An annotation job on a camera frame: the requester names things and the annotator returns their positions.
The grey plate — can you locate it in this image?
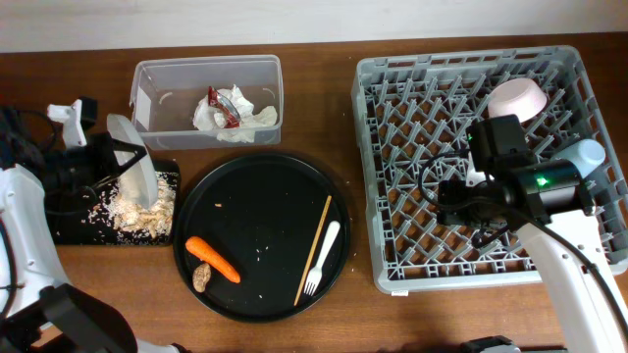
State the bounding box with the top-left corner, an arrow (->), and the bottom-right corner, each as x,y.
107,114 -> 159,209

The white napkin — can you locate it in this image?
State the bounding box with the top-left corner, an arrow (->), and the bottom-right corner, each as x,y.
191,85 -> 278,143

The red snack wrapper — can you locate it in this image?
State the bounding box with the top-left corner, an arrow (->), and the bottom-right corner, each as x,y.
208,86 -> 240,128

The pink bowl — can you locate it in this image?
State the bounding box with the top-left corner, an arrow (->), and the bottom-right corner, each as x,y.
488,78 -> 548,124

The orange carrot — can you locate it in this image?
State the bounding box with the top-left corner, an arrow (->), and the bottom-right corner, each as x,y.
185,236 -> 241,283

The light blue cup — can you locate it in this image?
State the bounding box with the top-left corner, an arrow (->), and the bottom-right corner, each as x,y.
551,139 -> 606,178

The brown ginger piece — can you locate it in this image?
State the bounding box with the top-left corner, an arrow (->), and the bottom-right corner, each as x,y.
192,263 -> 212,293

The white plastic fork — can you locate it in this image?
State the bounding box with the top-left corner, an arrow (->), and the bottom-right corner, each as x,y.
303,221 -> 340,296

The wooden chopstick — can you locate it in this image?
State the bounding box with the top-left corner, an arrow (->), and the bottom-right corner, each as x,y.
293,195 -> 333,307

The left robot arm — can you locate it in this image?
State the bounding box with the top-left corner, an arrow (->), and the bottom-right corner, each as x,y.
1,97 -> 183,353

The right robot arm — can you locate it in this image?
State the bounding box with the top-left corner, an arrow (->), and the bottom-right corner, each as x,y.
434,115 -> 627,352

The grey dishwasher rack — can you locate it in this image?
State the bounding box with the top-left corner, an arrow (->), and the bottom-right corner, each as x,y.
352,46 -> 627,293

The black rectangular tray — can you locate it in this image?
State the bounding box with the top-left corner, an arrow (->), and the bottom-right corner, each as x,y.
48,161 -> 181,246

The peanut shells and rice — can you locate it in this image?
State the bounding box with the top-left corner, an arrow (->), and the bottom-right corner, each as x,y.
85,172 -> 177,241

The clear plastic bin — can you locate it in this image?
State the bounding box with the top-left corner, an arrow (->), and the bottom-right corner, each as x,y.
131,55 -> 284,150

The round black tray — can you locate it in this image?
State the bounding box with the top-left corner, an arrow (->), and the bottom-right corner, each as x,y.
173,152 -> 351,323

